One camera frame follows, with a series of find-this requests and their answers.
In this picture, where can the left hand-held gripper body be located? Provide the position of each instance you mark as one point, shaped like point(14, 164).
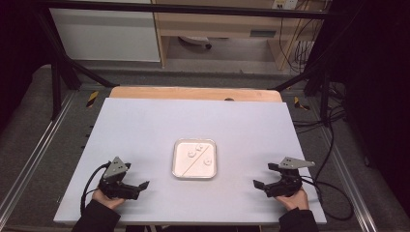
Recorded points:
point(113, 169)

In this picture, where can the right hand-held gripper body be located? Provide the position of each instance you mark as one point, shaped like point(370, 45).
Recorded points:
point(288, 183)

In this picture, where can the white square tray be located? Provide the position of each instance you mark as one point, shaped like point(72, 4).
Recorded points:
point(187, 167)

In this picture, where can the small white bead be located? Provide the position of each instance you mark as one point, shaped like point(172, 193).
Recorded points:
point(208, 161)
point(192, 154)
point(199, 148)

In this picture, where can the person's right hand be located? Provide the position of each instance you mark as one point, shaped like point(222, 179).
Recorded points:
point(296, 202)

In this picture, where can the person's left hand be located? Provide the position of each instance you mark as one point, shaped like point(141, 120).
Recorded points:
point(108, 203)

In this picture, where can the white board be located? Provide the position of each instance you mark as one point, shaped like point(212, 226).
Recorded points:
point(145, 129)

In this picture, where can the yellow black tape strip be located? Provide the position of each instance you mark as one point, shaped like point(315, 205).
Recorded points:
point(92, 99)
point(300, 103)

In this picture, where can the wooden table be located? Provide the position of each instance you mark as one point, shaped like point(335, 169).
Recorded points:
point(180, 93)

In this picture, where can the white cabinet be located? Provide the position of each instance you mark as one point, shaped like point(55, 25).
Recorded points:
point(103, 35)

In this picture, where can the black curtain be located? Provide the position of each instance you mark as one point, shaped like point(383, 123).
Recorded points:
point(377, 80)
point(19, 48)

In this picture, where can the office chair base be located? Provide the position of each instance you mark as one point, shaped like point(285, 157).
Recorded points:
point(195, 40)

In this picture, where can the light wooden desk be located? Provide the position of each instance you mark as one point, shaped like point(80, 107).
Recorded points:
point(209, 24)

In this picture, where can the aluminium rail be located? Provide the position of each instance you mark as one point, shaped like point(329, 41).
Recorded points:
point(35, 151)
point(351, 183)

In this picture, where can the white wall socket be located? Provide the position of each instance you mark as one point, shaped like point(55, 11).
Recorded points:
point(285, 4)

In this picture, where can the black metal frame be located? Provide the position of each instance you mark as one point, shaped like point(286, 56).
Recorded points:
point(193, 10)

